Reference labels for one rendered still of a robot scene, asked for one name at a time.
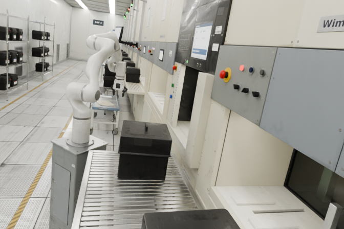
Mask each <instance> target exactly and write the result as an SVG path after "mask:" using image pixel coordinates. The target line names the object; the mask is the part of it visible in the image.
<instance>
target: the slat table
mask: <svg viewBox="0 0 344 229"><path fill-rule="evenodd" d="M119 155H120V154H118V151H100V150H89V152H88V157H87V162H86V165H85V169H84V173H83V178H82V182H81V187H80V191H79V195H78V200H77V205H76V209H75V213H74V218H73V222H72V227H71V229H141V227H142V225H141V224H140V225H119V226H113V225H117V224H139V223H142V219H141V218H143V215H123V214H145V213H153V212H172V211H190V210H204V208H203V206H202V205H201V203H200V201H199V199H198V197H197V195H196V193H195V191H194V189H193V188H192V186H191V184H190V182H189V180H188V178H187V176H186V174H185V173H184V171H183V169H182V167H181V165H180V163H179V161H178V159H177V157H176V156H175V154H174V153H170V155H171V157H169V158H168V164H167V165H168V166H167V171H166V172H167V173H166V179H165V180H162V181H114V180H150V179H131V178H114V177H117V174H118V170H114V169H118V165H114V164H119V158H114V157H119ZM107 159H109V160H107ZM114 159H117V160H114ZM102 164H109V165H102ZM102 169H109V170H102ZM172 172H176V173H172ZM92 174H103V175H92ZM92 177H109V178H92ZM92 180H109V181H92ZM171 180H181V181H171ZM91 187H108V188H91ZM113 187H132V188H113ZM105 190H108V191H105ZM113 190H164V191H113ZM146 193H163V194H146ZM171 193H188V194H171ZM91 194H108V195H91ZM113 194H119V195H113ZM179 196H188V197H179ZM120 197H159V198H120ZM90 198H103V199H90ZM160 200H162V201H160ZM174 200H191V201H174ZM113 201H147V202H113ZM89 202H101V203H89ZM155 204H162V205H155ZM167 204H169V205H167ZM175 204H184V205H175ZM116 205H146V206H126V207H113V206H116ZM83 206H84V207H83ZM95 206H108V207H95ZM176 208H194V209H176ZM140 209H161V210H140ZM167 209H168V210H167ZM107 210H108V211H107ZM113 210H135V211H113ZM83 211H84V212H83ZM89 211H103V212H89ZM94 215H107V216H94ZM113 215H121V216H113ZM82 216H83V217H82ZM88 216H94V217H88ZM116 219H141V220H116ZM81 220H82V221H83V222H81ZM91 220H107V221H92V222H88V221H91ZM113 220H116V221H113ZM95 225H107V226H97V227H87V226H95ZM80 226H82V227H80Z"/></svg>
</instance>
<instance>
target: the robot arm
mask: <svg viewBox="0 0 344 229"><path fill-rule="evenodd" d="M86 44H87V47H88V48H90V49H92V50H97V51H99V52H98V53H96V54H94V55H92V56H91V57H90V58H89V59H88V62H87V64H86V67H85V74H86V76H87V77H88V79H89V80H90V82H89V84H83V83H77V82H72V83H70V84H68V85H67V87H66V98H67V100H68V101H69V102H70V104H71V106H72V108H73V125H72V136H71V137H70V138H68V139H67V140H66V143H67V144H68V145H69V146H72V147H88V146H91V145H93V144H94V139H93V138H92V137H90V127H91V114H92V112H91V110H90V109H89V108H88V107H87V106H86V105H85V104H84V103H83V101H84V102H89V103H94V102H97V101H98V100H99V98H100V87H99V81H98V79H99V72H100V69H101V66H102V64H103V62H104V61H105V60H106V59H108V58H109V57H110V59H109V60H108V62H107V65H108V68H109V70H110V71H111V72H114V73H116V76H115V77H116V79H115V81H114V85H112V86H111V89H112V91H113V95H115V90H121V91H122V92H123V93H122V97H124V93H125V92H126V91H127V90H128V89H127V88H126V87H125V80H124V79H125V70H126V62H123V61H121V60H122V52H121V48H120V45H119V41H118V37H117V35H116V34H115V33H113V32H107V33H102V34H94V35H91V36H90V37H88V38H87V40H86ZM114 62H117V64H114ZM125 89H126V90H125ZM124 90H125V91H124Z"/></svg>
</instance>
